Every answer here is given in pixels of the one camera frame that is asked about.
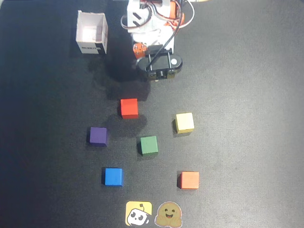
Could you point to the yellow cube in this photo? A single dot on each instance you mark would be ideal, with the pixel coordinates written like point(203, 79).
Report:
point(184, 122)

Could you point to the white open paper box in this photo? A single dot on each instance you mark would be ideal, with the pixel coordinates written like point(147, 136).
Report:
point(91, 32)

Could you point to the black table mat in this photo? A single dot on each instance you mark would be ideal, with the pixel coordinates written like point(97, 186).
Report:
point(237, 95)

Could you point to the purple cube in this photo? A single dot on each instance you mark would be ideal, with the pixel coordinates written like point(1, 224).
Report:
point(98, 136)

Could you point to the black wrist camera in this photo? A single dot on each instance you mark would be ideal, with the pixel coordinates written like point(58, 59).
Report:
point(161, 63)

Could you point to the hugging face emoji sticker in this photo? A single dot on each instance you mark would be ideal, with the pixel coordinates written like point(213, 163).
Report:
point(168, 214)

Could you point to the blue cube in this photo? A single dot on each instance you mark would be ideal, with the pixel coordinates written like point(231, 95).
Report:
point(113, 176)

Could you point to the green cube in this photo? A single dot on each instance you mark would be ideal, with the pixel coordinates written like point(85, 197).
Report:
point(148, 145)

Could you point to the yellow robot face sticker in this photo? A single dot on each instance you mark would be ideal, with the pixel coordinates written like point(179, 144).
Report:
point(138, 213)

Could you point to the orange cube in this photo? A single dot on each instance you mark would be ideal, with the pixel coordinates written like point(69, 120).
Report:
point(189, 179)

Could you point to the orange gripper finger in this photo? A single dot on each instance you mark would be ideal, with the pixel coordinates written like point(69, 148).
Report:
point(139, 50)

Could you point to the red cube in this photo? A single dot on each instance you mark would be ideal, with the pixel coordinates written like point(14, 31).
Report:
point(129, 108)

